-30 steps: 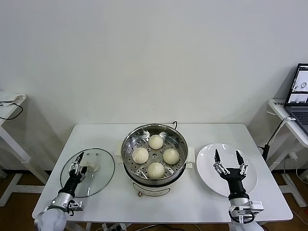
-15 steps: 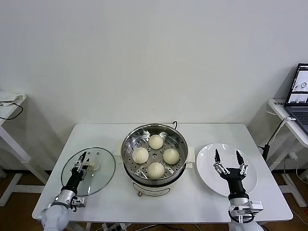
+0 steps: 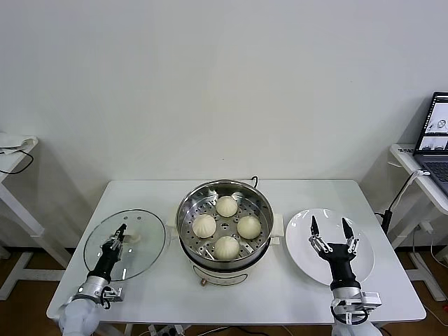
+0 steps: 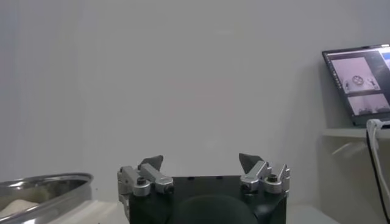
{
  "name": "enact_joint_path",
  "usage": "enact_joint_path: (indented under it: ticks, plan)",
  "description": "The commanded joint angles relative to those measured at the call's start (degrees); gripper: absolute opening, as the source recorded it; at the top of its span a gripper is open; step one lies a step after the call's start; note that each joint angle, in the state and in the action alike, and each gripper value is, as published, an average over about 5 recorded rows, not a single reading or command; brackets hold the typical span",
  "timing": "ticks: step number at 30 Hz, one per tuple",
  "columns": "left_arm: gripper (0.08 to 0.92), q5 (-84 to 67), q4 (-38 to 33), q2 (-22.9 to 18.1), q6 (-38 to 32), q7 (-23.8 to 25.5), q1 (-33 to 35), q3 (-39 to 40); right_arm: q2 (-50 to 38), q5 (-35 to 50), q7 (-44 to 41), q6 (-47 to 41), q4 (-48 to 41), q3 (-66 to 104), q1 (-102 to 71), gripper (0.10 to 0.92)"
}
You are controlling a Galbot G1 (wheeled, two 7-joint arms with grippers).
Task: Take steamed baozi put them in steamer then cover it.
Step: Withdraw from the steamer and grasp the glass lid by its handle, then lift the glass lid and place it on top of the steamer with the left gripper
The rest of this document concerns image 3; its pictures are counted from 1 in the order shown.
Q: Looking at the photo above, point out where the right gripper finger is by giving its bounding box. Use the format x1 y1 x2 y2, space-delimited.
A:
307 215 333 255
341 216 361 255

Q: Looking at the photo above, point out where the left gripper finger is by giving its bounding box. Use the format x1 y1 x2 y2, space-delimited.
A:
106 223 126 246
112 226 128 251

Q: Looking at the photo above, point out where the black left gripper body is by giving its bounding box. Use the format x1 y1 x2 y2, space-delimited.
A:
87 244 120 280

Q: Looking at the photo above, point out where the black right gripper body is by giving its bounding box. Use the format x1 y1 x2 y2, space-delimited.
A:
322 243 361 291

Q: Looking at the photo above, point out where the round glass pot lid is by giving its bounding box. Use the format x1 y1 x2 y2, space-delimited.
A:
83 209 167 282

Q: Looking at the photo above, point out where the white steamed baozi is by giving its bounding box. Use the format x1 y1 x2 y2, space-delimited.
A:
192 213 218 239
213 235 242 261
215 195 239 218
237 215 263 240

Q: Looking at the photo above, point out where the stainless steel steamer basket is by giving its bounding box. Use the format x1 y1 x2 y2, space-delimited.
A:
176 179 274 269

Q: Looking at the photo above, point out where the steel steamer pot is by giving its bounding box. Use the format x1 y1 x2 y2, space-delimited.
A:
166 206 284 288

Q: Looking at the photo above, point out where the white round plate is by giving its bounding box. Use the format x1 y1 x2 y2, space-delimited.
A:
285 209 376 288

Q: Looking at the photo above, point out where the white power strip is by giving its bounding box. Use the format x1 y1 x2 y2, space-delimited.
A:
148 323 192 336

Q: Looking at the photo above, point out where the white laptop side table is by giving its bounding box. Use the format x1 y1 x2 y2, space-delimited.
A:
388 143 448 302

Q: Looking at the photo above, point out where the grey open laptop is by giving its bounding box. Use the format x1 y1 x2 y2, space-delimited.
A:
412 91 448 196

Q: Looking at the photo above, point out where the white side table with cloth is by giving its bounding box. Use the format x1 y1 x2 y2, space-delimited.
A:
0 134 71 302

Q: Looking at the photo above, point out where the white crumpled cloth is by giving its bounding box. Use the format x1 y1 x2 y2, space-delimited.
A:
0 132 39 155

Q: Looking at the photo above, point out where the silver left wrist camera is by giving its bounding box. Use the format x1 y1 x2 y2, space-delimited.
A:
101 286 125 304

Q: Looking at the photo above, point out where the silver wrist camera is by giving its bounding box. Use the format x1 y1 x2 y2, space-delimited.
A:
101 286 125 304
360 290 383 311

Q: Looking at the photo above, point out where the black left camera cable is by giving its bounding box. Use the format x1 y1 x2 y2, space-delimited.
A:
97 290 113 312

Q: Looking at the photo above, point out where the black camera cable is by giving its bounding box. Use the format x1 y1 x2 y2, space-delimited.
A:
97 290 113 312
330 303 372 325

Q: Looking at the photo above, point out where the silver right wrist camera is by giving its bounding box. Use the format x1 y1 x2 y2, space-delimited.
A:
360 290 383 311

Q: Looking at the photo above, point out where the black right camera cable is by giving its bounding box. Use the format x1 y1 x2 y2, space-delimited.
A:
330 303 372 325

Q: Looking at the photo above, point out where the laptop charger cable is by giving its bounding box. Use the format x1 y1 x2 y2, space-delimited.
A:
388 169 432 213

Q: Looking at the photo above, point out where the thin black cable loop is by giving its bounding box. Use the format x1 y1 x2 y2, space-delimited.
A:
0 146 35 175

